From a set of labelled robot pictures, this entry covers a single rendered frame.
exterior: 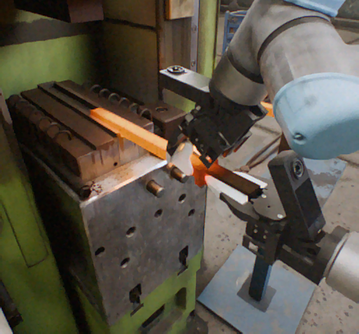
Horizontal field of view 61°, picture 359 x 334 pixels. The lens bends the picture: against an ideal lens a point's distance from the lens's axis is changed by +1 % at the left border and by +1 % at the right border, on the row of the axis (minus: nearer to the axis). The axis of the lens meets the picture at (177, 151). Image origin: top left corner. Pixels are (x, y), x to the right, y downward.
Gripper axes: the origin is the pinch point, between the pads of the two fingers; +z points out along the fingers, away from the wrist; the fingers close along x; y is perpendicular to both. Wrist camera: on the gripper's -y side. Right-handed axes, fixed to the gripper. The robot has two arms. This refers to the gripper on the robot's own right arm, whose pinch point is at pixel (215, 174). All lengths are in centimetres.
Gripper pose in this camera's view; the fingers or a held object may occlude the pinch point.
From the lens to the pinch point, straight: 50.3
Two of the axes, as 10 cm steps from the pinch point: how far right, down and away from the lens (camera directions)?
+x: 7.2, -3.8, 5.8
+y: 0.1, 8.5, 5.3
